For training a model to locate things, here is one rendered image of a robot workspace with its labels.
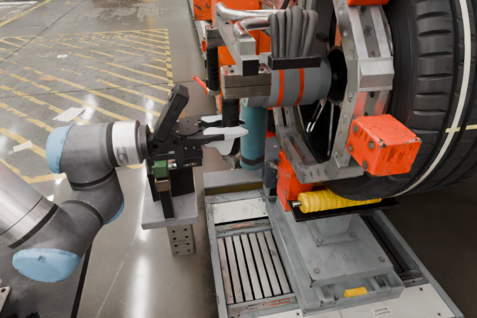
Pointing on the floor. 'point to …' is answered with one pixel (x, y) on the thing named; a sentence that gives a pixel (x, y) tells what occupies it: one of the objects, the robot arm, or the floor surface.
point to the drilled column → (181, 239)
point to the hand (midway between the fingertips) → (240, 124)
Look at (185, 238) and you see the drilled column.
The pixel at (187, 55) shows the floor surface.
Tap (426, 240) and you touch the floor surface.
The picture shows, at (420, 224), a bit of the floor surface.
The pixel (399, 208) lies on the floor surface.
